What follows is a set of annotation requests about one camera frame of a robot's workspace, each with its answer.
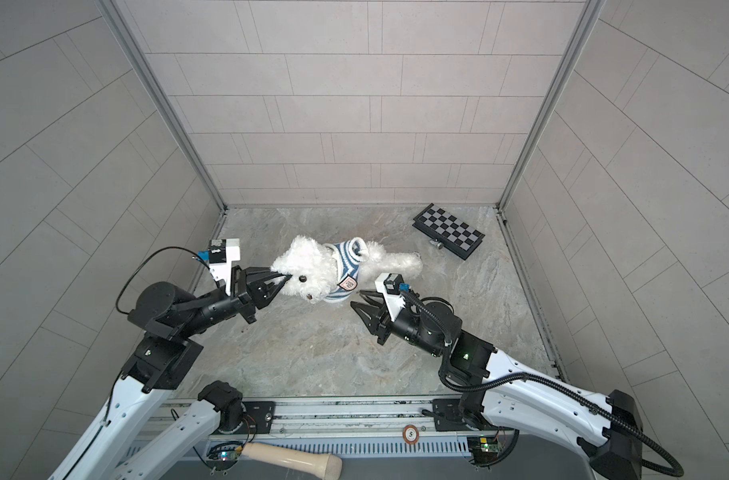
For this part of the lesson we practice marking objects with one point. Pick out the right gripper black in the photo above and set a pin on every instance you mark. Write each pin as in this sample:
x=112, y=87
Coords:
x=383, y=326

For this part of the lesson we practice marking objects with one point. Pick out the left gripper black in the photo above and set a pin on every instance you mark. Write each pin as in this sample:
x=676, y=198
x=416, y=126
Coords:
x=240, y=302

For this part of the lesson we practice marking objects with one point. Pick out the white teddy bear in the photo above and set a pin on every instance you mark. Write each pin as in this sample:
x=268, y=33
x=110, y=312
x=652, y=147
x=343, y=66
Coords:
x=314, y=271

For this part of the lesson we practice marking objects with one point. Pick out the blue white striped sweater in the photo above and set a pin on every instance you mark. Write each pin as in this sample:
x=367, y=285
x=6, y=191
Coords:
x=349, y=256

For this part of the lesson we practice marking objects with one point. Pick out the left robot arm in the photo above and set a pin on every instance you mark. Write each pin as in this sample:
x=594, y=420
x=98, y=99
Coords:
x=170, y=317

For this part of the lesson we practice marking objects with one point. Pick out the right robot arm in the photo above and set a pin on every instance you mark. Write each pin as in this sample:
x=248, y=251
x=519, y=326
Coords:
x=499, y=392

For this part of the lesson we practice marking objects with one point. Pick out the black white checkerboard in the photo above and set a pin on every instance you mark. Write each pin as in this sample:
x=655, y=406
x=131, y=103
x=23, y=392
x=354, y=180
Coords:
x=448, y=231

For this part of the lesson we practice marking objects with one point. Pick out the red round sticker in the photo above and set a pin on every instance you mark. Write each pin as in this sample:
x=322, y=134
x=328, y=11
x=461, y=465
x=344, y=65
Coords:
x=411, y=434

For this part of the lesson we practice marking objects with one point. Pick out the left circuit board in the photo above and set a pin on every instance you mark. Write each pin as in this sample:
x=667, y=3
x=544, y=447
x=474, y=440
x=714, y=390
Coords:
x=225, y=455

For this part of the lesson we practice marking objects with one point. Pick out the circuit board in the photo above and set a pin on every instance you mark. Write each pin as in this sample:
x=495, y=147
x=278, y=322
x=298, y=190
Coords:
x=484, y=451
x=225, y=455

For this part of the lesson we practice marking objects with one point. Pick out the right circuit board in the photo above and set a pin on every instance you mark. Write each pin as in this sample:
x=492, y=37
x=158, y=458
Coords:
x=484, y=451

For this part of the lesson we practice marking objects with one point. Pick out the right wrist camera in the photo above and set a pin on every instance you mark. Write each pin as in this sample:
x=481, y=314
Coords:
x=389, y=285

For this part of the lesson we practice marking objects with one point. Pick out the aluminium mounting rail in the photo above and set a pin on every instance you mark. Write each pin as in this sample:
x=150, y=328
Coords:
x=360, y=417

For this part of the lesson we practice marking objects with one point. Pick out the beige cylindrical handle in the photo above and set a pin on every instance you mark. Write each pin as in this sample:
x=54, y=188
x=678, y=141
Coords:
x=323, y=466

